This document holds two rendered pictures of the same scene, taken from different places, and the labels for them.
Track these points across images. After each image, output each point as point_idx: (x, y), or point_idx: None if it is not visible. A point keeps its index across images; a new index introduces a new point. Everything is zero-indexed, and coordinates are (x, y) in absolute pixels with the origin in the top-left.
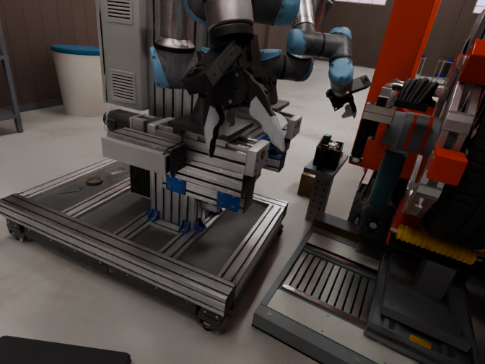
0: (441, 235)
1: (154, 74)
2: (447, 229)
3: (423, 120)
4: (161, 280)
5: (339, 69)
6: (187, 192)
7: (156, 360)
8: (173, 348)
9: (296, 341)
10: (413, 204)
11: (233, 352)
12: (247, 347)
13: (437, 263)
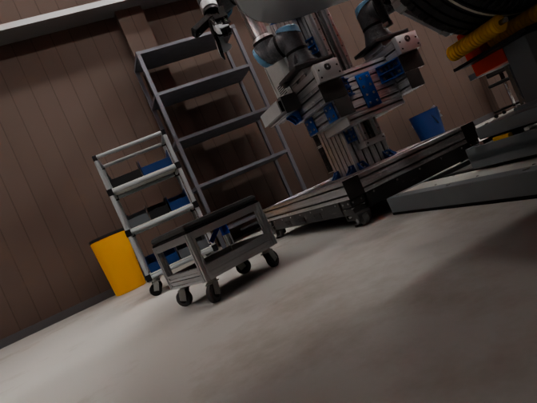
0: (441, 25)
1: (256, 61)
2: (427, 17)
3: None
4: (319, 199)
5: None
6: (318, 129)
7: (313, 245)
8: (328, 239)
9: (412, 201)
10: (419, 21)
11: (366, 228)
12: (379, 223)
13: (484, 53)
